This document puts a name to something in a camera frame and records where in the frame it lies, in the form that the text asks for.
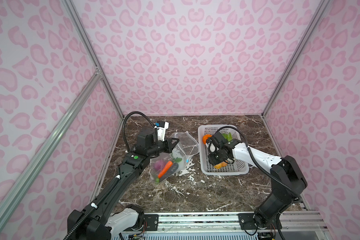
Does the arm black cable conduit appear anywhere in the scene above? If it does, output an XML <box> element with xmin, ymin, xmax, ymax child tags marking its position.
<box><xmin>214</xmin><ymin>125</ymin><xmax>302</xmax><ymax>202</ymax></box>
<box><xmin>62</xmin><ymin>111</ymin><xmax>157</xmax><ymax>240</ymax></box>

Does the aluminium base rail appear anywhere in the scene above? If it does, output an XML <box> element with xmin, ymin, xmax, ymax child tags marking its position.
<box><xmin>110</xmin><ymin>209</ymin><xmax>331</xmax><ymax>240</ymax></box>

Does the aluminium corner post left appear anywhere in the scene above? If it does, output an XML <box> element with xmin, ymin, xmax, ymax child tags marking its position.
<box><xmin>62</xmin><ymin>0</ymin><xmax>124</xmax><ymax>119</ymax></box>

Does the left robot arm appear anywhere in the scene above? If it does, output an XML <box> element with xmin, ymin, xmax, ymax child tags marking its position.
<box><xmin>64</xmin><ymin>128</ymin><xmax>180</xmax><ymax>240</ymax></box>

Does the dark toy eggplant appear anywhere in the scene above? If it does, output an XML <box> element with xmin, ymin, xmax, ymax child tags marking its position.
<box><xmin>155</xmin><ymin>167</ymin><xmax>179</xmax><ymax>183</ymax></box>

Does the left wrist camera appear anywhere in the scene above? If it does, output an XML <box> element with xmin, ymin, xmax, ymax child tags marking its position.
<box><xmin>155</xmin><ymin>121</ymin><xmax>169</xmax><ymax>142</ymax></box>

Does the purple toy onion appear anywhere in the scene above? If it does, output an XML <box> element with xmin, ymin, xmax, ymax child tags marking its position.
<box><xmin>153</xmin><ymin>160</ymin><xmax>167</xmax><ymax>172</ymax></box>

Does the aluminium corner post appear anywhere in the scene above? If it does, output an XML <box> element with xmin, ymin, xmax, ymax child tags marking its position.
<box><xmin>262</xmin><ymin>0</ymin><xmax>332</xmax><ymax>119</ymax></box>
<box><xmin>62</xmin><ymin>0</ymin><xmax>124</xmax><ymax>119</ymax></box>

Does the aluminium diagonal wall bar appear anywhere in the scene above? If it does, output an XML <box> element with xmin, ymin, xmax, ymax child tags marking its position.
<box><xmin>0</xmin><ymin>70</ymin><xmax>103</xmax><ymax>232</ymax></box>

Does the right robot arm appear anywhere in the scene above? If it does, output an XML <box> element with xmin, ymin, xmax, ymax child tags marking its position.
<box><xmin>203</xmin><ymin>132</ymin><xmax>308</xmax><ymax>229</ymax></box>

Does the yellow toy potato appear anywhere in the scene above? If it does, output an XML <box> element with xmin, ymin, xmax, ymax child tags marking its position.
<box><xmin>214</xmin><ymin>162</ymin><xmax>228</xmax><ymax>170</ymax></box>

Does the orange toy carrot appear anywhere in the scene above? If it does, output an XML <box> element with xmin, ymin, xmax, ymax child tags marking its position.
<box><xmin>158</xmin><ymin>158</ymin><xmax>182</xmax><ymax>179</ymax></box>

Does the clear zip top bag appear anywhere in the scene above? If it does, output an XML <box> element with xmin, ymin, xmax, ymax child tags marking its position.
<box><xmin>149</xmin><ymin>131</ymin><xmax>199</xmax><ymax>184</ymax></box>

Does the white perforated plastic basket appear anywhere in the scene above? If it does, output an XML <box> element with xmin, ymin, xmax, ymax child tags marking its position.
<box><xmin>198</xmin><ymin>125</ymin><xmax>249</xmax><ymax>176</ymax></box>

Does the green toy lettuce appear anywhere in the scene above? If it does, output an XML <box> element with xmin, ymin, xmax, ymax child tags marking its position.
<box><xmin>222</xmin><ymin>133</ymin><xmax>233</xmax><ymax>142</ymax></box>

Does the aluminium corner post right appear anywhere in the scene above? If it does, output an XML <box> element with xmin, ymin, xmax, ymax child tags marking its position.
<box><xmin>262</xmin><ymin>0</ymin><xmax>332</xmax><ymax>119</ymax></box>

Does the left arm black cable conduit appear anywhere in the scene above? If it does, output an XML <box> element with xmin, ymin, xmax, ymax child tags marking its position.
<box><xmin>62</xmin><ymin>111</ymin><xmax>157</xmax><ymax>240</ymax></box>

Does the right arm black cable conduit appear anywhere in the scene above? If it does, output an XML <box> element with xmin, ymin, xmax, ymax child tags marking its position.
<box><xmin>214</xmin><ymin>125</ymin><xmax>302</xmax><ymax>202</ymax></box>

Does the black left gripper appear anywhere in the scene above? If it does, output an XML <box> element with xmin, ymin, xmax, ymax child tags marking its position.
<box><xmin>146</xmin><ymin>136</ymin><xmax>180</xmax><ymax>158</ymax></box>

